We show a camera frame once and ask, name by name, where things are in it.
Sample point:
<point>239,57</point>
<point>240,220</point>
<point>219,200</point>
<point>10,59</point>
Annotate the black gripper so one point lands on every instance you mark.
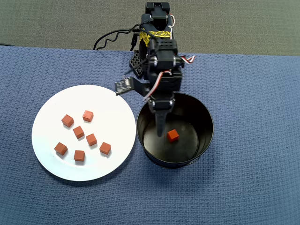
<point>162,104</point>

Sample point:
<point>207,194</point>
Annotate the red cube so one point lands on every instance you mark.
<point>78,132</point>
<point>79,155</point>
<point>91,139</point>
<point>60,148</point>
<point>87,116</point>
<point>105,148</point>
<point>173,136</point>
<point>67,120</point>

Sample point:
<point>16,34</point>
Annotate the white round plate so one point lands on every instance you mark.
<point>58,98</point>

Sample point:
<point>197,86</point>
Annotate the black metal bucket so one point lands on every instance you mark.
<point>199,112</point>

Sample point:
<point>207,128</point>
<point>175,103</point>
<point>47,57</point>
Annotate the blue woven tablecloth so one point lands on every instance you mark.
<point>234,140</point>

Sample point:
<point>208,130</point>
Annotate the black wrist camera board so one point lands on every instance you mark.
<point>123,86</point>

